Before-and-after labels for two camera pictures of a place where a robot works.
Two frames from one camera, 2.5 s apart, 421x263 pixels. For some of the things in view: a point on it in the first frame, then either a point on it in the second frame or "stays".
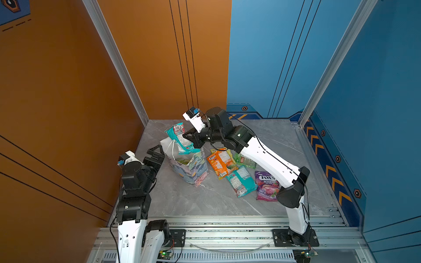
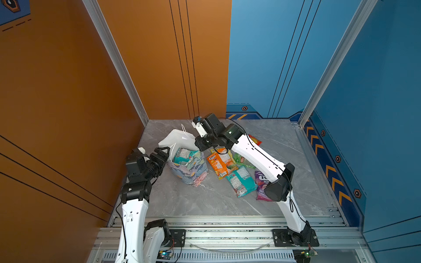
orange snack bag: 222,163 stays
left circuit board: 165,254 stays
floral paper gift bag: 192,167 stays
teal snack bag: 183,146 to 183,156
